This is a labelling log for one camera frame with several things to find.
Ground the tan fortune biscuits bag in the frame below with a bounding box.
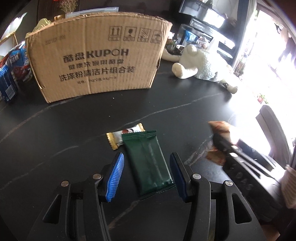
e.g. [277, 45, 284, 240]
[206, 120, 238, 166]

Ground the white gold snack bar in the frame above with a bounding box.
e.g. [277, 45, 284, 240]
[106, 122, 146, 151]

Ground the blue red m&m box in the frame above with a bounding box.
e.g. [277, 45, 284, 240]
[7, 41, 32, 83]

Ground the dark green snack packet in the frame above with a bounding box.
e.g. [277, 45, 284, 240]
[122, 130, 174, 199]

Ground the dried flower vase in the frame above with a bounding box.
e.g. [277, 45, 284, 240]
[54, 0, 79, 21]

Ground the pale green tissue box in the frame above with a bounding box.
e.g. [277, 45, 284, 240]
[32, 18, 52, 32]

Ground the blue snack bag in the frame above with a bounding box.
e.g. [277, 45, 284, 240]
[185, 30, 199, 44]

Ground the black piano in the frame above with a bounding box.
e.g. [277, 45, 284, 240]
[177, 1, 239, 63]

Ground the brown cardboard box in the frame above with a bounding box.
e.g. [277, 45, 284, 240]
[26, 12, 172, 103]

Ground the blue curtain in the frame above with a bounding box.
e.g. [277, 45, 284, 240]
[231, 0, 257, 68]

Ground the dark tray with items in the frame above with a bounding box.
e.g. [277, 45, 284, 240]
[165, 39, 185, 56]

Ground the blue oreo can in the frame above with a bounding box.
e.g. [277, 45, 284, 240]
[1, 64, 18, 103]

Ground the white plush sheep toy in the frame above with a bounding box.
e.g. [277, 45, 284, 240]
[162, 45, 238, 94]

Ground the upper white shell bowl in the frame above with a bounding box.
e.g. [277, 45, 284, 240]
[1, 12, 27, 44]

